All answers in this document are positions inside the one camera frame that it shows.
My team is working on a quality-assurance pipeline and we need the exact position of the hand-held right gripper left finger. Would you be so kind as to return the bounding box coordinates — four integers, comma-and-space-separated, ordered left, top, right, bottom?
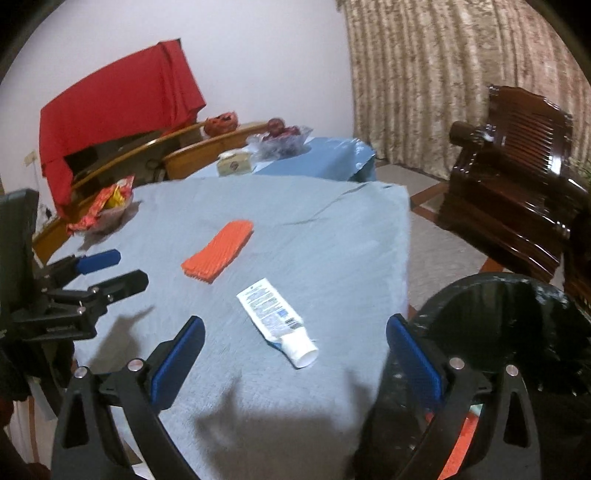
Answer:
51, 315, 206, 480

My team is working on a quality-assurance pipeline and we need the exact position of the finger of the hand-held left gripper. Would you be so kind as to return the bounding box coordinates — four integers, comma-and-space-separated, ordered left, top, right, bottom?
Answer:
34, 249, 122, 288
48, 270, 149, 319

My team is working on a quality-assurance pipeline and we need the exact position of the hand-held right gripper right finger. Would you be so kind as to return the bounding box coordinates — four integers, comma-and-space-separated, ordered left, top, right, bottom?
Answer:
386, 313, 542, 480

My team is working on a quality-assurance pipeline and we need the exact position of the black trash bin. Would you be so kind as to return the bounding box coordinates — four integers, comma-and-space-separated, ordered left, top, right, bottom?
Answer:
358, 272, 591, 480

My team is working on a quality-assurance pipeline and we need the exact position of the white toothpaste tube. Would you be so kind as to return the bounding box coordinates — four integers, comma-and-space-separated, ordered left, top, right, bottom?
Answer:
236, 278, 319, 369

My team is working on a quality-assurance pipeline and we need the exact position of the red yellow snack bag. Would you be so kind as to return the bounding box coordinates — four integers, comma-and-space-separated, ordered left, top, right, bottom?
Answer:
67, 174, 136, 236

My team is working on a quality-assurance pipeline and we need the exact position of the light wooden chair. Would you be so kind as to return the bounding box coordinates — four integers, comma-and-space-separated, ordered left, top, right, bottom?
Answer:
32, 122, 218, 265
163, 121, 278, 181

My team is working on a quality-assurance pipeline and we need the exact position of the red cloth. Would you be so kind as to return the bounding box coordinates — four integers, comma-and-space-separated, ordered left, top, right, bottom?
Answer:
38, 39, 207, 217

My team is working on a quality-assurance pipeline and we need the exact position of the small cream box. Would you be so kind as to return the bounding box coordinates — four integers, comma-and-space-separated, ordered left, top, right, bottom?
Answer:
217, 150, 254, 177

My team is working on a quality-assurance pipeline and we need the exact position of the orange plastic bag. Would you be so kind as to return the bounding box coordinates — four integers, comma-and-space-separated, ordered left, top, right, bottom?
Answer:
203, 111, 240, 138

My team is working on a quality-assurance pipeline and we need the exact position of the dark wooden armchair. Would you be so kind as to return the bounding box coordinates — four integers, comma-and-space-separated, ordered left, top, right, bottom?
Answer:
436, 84, 591, 284

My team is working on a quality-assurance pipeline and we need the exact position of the plastic bag of red apples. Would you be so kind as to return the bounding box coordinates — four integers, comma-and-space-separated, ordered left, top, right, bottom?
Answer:
246, 117, 314, 162

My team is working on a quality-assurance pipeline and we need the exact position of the blue tablecloth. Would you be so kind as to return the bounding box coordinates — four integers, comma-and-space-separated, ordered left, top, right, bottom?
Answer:
185, 136, 377, 183

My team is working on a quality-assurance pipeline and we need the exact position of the beige patterned curtain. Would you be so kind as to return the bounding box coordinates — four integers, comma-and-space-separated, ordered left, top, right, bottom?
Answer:
336, 0, 591, 183

